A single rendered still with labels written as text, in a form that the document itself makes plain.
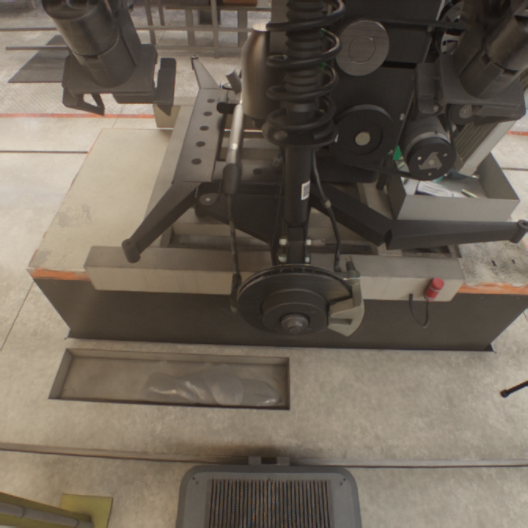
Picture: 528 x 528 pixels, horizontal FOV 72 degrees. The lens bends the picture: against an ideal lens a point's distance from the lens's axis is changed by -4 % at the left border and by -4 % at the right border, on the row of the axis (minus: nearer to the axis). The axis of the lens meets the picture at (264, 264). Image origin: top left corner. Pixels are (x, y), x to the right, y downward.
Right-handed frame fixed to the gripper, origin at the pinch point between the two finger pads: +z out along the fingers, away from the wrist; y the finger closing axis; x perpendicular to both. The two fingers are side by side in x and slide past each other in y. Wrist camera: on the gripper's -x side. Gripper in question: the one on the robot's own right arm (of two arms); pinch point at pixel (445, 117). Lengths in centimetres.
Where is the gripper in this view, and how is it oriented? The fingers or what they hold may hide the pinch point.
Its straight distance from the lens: 63.2
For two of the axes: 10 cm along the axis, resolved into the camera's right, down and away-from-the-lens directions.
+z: -0.2, 1.5, 9.9
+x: -0.2, 9.9, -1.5
